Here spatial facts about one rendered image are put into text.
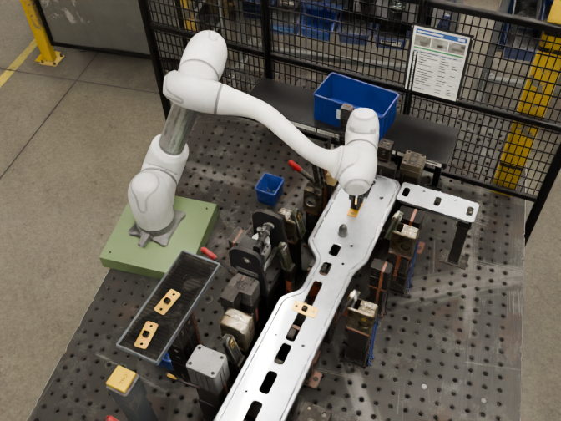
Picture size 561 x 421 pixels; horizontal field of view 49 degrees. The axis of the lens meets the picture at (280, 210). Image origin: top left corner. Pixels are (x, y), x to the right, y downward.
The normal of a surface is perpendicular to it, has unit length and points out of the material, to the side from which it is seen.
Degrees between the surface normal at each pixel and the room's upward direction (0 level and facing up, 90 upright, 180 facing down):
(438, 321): 0
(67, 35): 92
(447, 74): 90
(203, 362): 0
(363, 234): 0
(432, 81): 90
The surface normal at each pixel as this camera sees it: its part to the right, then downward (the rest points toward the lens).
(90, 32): -0.24, 0.77
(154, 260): -0.02, -0.60
